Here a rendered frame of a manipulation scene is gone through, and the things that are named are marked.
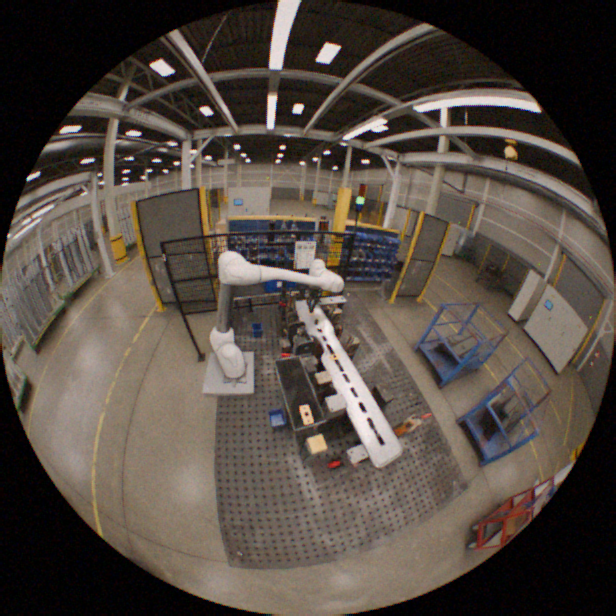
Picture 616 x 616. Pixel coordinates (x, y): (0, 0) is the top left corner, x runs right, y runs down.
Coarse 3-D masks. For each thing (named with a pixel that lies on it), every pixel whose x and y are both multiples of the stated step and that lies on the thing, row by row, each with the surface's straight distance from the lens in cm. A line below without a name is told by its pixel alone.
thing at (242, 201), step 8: (232, 192) 753; (240, 192) 748; (248, 192) 746; (256, 192) 742; (264, 192) 741; (232, 200) 755; (240, 200) 747; (248, 200) 747; (256, 200) 743; (264, 200) 742; (232, 208) 757; (240, 208) 752; (248, 208) 749; (256, 208) 746; (264, 208) 744; (232, 216) 761
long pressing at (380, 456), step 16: (304, 304) 158; (304, 320) 141; (320, 320) 143; (320, 336) 130; (336, 352) 122; (336, 368) 114; (352, 368) 117; (336, 384) 108; (352, 384) 111; (352, 400) 106; (368, 400) 109; (352, 416) 102; (368, 416) 105; (368, 432) 102; (384, 432) 106; (368, 448) 100; (384, 448) 104; (400, 448) 108; (384, 464) 103
